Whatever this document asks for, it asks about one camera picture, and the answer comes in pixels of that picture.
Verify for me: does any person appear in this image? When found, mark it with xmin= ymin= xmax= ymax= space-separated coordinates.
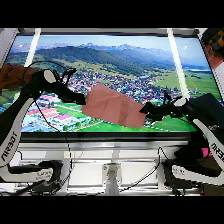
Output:
xmin=201 ymin=27 xmax=224 ymax=92

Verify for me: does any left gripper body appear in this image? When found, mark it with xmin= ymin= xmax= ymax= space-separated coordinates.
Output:
xmin=67 ymin=89 xmax=88 ymax=106

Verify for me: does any black cable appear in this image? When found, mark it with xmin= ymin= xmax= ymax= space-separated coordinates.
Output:
xmin=119 ymin=146 xmax=172 ymax=194
xmin=32 ymin=95 xmax=74 ymax=188

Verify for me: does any silver frame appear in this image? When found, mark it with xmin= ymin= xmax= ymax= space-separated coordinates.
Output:
xmin=0 ymin=139 xmax=224 ymax=197

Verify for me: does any black garment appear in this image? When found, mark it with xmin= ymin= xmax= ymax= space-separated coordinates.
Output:
xmin=190 ymin=92 xmax=224 ymax=128

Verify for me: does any pink garment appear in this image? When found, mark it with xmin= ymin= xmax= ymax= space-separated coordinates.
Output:
xmin=81 ymin=82 xmax=148 ymax=129

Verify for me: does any brown garment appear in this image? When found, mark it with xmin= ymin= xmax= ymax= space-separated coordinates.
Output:
xmin=0 ymin=63 xmax=38 ymax=92

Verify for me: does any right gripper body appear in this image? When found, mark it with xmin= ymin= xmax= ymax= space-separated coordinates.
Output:
xmin=139 ymin=102 xmax=165 ymax=122

